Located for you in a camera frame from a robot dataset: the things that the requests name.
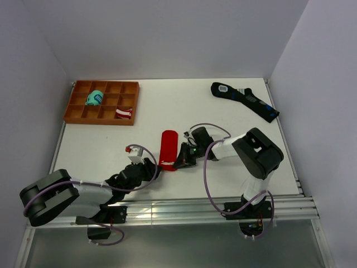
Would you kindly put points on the red white striped rolled sock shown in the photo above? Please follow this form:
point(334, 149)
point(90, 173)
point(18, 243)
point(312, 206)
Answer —
point(123, 113)

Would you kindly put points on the teal rolled sock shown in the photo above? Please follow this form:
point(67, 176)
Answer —
point(95, 98)

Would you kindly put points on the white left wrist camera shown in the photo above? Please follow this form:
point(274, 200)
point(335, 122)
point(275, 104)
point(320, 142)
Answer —
point(135, 154)

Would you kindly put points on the aluminium frame rail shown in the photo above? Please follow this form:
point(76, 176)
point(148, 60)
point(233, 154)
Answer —
point(200, 211)

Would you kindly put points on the wooden compartment tray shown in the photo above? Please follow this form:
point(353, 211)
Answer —
point(117, 94)

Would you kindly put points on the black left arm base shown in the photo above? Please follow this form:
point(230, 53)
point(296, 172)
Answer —
point(111, 215)

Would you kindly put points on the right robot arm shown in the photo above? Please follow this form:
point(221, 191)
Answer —
point(260, 156)

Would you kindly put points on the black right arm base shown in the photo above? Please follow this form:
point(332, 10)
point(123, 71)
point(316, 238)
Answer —
point(263, 210)

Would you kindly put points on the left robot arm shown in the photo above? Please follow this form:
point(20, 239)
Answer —
point(58, 194)

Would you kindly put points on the black and blue sock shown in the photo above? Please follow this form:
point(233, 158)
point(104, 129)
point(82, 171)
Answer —
point(246, 97)

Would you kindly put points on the red Santa sock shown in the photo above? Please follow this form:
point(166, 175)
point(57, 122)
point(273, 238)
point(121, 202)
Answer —
point(168, 150)

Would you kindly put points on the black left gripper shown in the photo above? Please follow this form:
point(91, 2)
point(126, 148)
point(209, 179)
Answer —
point(149, 168)

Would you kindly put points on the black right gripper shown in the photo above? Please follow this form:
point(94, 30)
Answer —
point(184, 159)

